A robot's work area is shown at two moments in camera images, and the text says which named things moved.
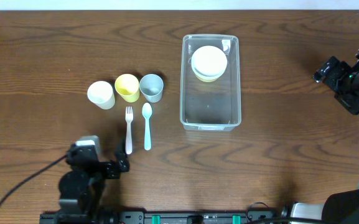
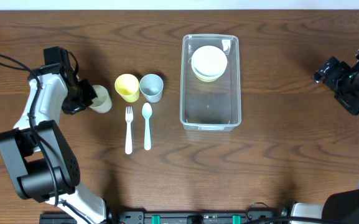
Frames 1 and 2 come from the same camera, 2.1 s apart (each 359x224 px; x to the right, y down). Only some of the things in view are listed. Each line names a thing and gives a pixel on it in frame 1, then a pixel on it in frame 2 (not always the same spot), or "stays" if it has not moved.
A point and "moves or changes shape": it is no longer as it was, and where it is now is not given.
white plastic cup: (101, 94) moves or changes shape
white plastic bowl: (209, 61) stays
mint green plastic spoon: (147, 111) stays
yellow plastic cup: (127, 86) stays
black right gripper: (335, 81) stays
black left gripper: (105, 168) → (84, 94)
